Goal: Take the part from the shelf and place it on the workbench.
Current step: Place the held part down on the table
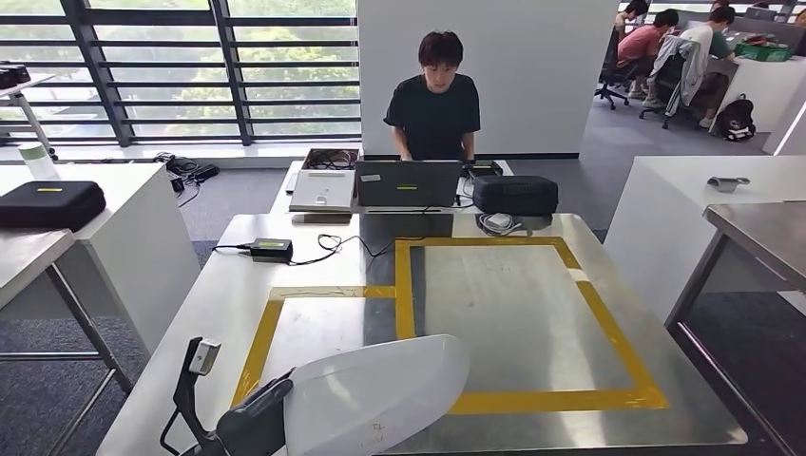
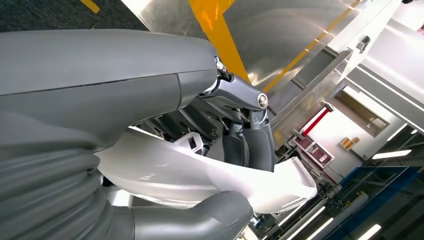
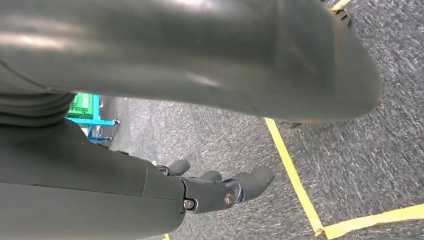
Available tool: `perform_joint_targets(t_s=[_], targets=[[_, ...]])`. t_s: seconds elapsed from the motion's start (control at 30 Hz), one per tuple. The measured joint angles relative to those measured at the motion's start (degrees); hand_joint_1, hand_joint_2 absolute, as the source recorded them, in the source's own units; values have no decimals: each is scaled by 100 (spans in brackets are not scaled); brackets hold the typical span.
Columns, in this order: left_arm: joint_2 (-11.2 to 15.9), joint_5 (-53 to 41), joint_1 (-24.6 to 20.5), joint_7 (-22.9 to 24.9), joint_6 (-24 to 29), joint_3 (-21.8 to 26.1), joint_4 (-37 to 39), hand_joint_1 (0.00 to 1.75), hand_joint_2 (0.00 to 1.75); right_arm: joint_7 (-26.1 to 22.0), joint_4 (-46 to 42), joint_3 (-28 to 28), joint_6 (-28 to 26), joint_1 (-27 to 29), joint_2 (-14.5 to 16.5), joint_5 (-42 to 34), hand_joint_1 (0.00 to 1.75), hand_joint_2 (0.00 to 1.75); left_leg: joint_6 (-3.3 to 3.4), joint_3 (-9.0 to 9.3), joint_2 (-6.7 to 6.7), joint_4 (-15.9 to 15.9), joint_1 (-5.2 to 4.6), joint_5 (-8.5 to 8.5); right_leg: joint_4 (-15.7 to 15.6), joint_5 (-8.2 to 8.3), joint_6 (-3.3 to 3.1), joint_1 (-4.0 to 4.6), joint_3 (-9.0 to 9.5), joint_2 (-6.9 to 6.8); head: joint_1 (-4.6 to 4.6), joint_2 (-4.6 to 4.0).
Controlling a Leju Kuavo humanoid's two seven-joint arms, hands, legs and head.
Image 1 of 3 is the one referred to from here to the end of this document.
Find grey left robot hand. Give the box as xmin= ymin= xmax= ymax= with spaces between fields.
xmin=216 ymin=370 xmax=296 ymax=456

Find white curved plastic part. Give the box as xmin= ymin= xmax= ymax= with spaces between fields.
xmin=283 ymin=333 xmax=472 ymax=456

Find steel workbench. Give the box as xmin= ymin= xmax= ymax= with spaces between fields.
xmin=97 ymin=212 xmax=751 ymax=456

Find small grey metal part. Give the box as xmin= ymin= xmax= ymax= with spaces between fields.
xmin=706 ymin=176 xmax=752 ymax=194

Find black power adapter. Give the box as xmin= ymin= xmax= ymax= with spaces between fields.
xmin=249 ymin=237 xmax=294 ymax=264

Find white closed laptop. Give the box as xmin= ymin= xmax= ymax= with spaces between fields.
xmin=288 ymin=169 xmax=355 ymax=214

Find white table with steel legs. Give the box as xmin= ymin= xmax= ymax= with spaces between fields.
xmin=0 ymin=228 xmax=135 ymax=456

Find grey open laptop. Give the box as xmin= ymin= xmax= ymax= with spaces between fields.
xmin=354 ymin=160 xmax=464 ymax=209

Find black hard case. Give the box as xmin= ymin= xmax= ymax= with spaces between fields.
xmin=471 ymin=175 xmax=560 ymax=218
xmin=0 ymin=180 xmax=107 ymax=232

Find translucent bottle with green cap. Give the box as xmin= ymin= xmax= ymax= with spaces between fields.
xmin=17 ymin=142 xmax=62 ymax=182

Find black desktop device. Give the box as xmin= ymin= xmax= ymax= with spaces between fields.
xmin=462 ymin=161 xmax=505 ymax=179

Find person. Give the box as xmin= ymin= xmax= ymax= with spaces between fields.
xmin=384 ymin=31 xmax=482 ymax=163
xmin=617 ymin=9 xmax=681 ymax=104
xmin=613 ymin=0 xmax=650 ymax=39
xmin=682 ymin=6 xmax=738 ymax=130

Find dark window railing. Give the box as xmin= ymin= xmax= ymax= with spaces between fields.
xmin=0 ymin=0 xmax=362 ymax=147

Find black equipment boxes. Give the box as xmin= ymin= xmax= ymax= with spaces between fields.
xmin=0 ymin=63 xmax=32 ymax=90

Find black office chair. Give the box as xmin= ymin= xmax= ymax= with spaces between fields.
xmin=594 ymin=28 xmax=639 ymax=113
xmin=639 ymin=56 xmax=701 ymax=131

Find pale jacket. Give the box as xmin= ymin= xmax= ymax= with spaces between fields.
xmin=648 ymin=34 xmax=705 ymax=118

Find black backpack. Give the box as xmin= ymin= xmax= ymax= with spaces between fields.
xmin=714 ymin=94 xmax=758 ymax=143

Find green plastic crate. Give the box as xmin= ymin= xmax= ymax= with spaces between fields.
xmin=733 ymin=42 xmax=795 ymax=64

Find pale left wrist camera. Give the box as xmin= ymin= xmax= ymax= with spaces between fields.
xmin=171 ymin=337 xmax=222 ymax=456

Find black adapter cable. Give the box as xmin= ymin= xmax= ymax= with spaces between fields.
xmin=212 ymin=234 xmax=404 ymax=266

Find black cable pile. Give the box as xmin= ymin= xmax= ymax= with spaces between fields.
xmin=154 ymin=152 xmax=221 ymax=209

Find box of cables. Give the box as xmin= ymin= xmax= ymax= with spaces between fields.
xmin=300 ymin=148 xmax=360 ymax=172

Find white charger with cable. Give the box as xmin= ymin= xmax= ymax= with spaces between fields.
xmin=478 ymin=212 xmax=524 ymax=238

